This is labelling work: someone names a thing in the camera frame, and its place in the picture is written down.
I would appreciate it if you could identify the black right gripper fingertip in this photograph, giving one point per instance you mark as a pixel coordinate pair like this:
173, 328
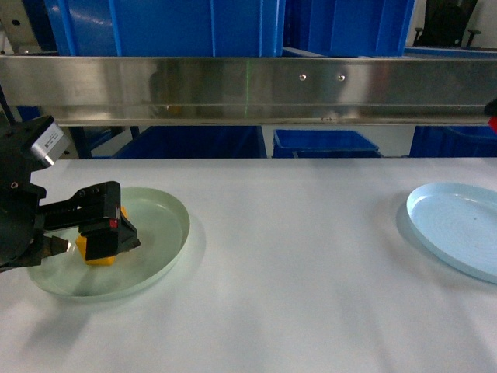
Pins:
490, 109

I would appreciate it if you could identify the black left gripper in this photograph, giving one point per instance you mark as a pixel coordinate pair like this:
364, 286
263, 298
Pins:
95, 210

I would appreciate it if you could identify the red toy block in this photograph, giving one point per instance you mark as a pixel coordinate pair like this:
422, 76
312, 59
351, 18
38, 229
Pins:
493, 123

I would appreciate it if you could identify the blue bin lower right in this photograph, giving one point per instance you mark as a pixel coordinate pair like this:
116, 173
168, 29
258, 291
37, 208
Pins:
453, 142

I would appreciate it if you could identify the light green plate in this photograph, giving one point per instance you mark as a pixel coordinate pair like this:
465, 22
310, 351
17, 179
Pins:
162, 224

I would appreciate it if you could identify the black office chair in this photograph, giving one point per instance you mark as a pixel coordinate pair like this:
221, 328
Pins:
445, 24

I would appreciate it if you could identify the blue bin upper right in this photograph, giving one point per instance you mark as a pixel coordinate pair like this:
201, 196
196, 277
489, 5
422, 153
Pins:
451, 53

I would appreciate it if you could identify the blue bin lower left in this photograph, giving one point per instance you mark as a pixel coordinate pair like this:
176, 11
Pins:
197, 142

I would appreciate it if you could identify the light blue plate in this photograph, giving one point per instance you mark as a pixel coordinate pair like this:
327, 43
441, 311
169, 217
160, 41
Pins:
457, 223

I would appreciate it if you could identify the blue bin upper centre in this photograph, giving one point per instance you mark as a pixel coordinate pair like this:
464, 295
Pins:
348, 28

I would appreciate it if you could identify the large blue bin upper left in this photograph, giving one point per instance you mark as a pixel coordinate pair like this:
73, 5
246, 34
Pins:
167, 28

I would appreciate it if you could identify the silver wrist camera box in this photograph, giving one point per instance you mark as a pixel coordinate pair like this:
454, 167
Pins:
50, 144

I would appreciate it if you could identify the stainless steel shelf rail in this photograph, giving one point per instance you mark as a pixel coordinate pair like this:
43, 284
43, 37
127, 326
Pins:
120, 91

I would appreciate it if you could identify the small blue bin below rail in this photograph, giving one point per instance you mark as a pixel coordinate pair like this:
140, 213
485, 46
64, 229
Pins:
290, 144

